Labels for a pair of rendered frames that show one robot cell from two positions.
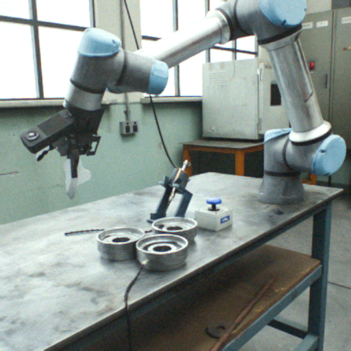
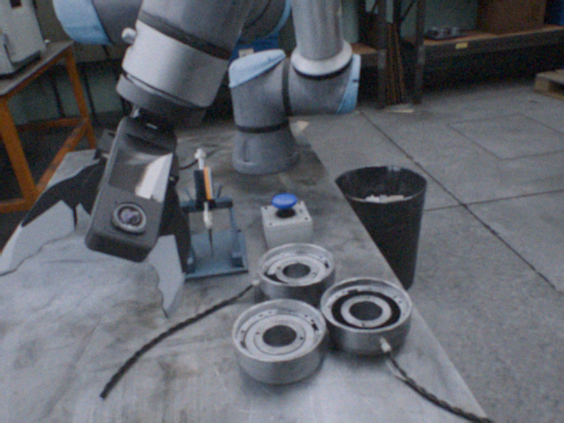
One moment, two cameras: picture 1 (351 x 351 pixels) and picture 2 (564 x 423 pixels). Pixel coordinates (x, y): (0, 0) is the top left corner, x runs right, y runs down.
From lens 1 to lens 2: 0.67 m
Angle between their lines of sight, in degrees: 48
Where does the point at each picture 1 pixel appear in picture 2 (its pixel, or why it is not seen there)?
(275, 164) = (266, 115)
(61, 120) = (151, 150)
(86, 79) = (228, 27)
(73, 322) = not seen: outside the picture
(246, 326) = not seen: hidden behind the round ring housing
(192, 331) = not seen: hidden behind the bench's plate
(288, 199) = (293, 159)
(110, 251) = (307, 365)
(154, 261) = (399, 336)
